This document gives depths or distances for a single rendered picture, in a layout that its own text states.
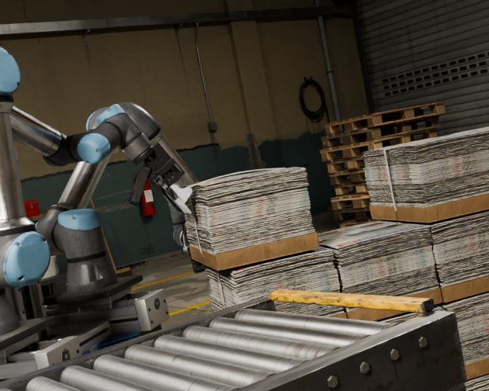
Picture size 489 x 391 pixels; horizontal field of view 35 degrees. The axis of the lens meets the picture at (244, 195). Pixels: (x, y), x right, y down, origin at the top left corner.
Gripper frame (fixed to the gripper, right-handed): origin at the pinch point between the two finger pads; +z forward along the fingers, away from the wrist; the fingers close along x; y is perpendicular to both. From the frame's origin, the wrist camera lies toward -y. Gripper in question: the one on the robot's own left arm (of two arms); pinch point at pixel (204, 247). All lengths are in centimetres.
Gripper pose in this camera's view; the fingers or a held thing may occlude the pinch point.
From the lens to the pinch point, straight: 243.6
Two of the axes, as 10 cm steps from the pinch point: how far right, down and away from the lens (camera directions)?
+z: 2.6, 0.0, -9.7
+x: 9.5, -1.9, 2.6
